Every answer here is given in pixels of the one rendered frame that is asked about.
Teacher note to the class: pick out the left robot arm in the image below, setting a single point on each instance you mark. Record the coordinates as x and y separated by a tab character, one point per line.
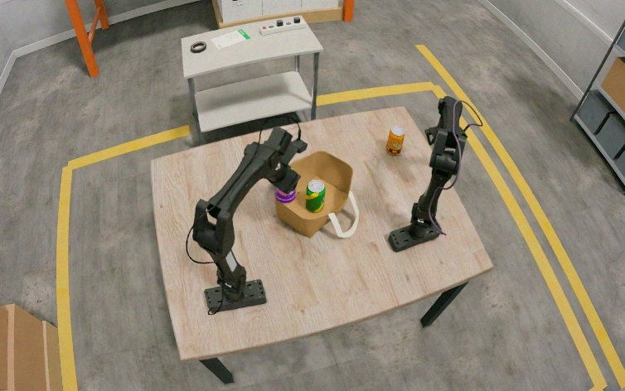
266	162

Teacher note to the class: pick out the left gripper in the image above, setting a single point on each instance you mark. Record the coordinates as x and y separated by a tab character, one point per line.
287	179

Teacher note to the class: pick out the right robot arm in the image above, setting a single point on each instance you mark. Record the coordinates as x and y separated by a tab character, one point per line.
444	164

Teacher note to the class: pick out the tan bag with white handle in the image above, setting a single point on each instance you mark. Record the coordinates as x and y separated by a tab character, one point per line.
332	170

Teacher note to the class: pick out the purple drink can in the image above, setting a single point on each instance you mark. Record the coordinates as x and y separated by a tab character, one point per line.
283	197

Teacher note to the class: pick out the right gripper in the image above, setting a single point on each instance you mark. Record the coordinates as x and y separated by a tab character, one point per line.
431	131

